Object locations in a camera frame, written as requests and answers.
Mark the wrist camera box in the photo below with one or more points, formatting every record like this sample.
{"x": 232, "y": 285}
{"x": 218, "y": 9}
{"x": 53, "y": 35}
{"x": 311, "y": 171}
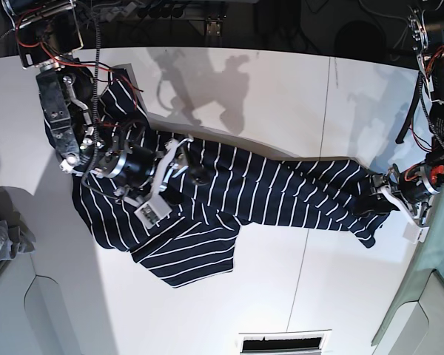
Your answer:
{"x": 415, "y": 234}
{"x": 152, "y": 211}

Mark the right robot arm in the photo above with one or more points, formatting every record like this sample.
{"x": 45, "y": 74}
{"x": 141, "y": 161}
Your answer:
{"x": 47, "y": 35}

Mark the table cable slot opening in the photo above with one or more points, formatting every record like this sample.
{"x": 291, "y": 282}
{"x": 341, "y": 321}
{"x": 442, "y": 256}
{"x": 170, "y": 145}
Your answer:
{"x": 289, "y": 343}

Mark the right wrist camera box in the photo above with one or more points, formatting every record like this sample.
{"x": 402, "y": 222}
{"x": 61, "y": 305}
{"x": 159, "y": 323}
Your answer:
{"x": 152, "y": 211}

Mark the navy white striped t-shirt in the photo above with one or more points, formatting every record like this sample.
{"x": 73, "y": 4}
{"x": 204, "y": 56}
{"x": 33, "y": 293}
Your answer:
{"x": 197, "y": 240}

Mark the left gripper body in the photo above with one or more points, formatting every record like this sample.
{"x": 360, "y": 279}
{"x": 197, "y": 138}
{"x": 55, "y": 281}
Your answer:
{"x": 409, "y": 192}

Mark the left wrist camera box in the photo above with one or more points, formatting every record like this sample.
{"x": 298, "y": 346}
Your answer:
{"x": 415, "y": 234}

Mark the grey dark clothes pile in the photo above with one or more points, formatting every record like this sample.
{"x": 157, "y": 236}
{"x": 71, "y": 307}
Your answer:
{"x": 13, "y": 242}

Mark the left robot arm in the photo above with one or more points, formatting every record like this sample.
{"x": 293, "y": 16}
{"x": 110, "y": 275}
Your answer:
{"x": 426, "y": 24}

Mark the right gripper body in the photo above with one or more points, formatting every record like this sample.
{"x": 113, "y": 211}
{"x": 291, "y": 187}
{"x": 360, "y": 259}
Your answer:
{"x": 138, "y": 173}

